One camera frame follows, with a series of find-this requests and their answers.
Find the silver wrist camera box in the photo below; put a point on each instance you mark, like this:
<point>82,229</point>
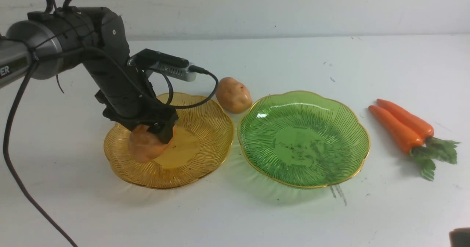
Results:
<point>151,61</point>

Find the green plastic flower plate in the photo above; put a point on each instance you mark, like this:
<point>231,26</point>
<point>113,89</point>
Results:
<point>303,140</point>

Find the orange potato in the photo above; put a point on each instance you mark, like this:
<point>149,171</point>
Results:
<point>143,146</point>

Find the brown potato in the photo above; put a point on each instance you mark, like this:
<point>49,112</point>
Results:
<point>233,96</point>

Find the yellow plastic flower plate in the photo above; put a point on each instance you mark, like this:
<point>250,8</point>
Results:
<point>202,140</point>

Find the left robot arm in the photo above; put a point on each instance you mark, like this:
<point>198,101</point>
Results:
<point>45,45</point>

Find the dark object at corner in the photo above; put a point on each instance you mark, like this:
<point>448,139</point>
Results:
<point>460,237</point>

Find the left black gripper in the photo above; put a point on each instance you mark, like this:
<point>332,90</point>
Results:
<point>131,111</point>

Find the orange carrot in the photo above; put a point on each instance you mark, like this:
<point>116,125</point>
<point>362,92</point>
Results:
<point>408,141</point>
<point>444,150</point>

